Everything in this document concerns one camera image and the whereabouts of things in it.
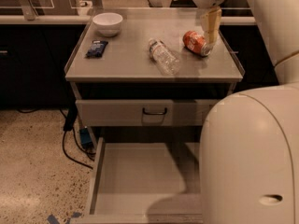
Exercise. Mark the black drawer handle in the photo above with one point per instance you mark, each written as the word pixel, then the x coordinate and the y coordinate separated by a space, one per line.
pixel 154 113

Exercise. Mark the white ceramic bowl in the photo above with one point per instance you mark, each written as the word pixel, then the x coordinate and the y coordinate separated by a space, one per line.
pixel 108 24

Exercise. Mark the dark blue snack packet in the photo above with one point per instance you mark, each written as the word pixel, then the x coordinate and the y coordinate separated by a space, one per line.
pixel 96 49

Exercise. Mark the grey drawer cabinet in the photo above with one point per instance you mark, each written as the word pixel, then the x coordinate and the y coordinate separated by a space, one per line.
pixel 127 72

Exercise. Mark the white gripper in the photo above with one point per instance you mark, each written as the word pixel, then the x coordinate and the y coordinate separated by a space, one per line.
pixel 211 21

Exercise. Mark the blue power adapter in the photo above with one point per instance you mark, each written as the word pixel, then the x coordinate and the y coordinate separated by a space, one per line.
pixel 85 138

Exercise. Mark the closed upper grey drawer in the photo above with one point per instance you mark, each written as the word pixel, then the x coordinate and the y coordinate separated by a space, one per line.
pixel 129 112

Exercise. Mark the open lower grey drawer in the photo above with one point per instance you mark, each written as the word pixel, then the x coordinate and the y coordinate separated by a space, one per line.
pixel 144 183

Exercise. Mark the blue floor tape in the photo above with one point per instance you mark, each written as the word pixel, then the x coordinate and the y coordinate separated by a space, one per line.
pixel 52 219

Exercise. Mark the red soda can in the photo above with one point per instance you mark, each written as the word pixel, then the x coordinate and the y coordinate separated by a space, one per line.
pixel 196 43

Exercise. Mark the grey metal frame post left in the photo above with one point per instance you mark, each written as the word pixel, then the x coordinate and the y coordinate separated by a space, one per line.
pixel 28 10

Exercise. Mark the black power plug block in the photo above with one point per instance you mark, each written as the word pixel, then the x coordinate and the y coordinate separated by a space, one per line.
pixel 70 118

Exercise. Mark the clear plastic water bottle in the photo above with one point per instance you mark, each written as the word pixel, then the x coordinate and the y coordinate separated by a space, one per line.
pixel 165 59

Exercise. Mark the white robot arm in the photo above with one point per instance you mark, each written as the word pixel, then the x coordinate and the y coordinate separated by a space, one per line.
pixel 249 144

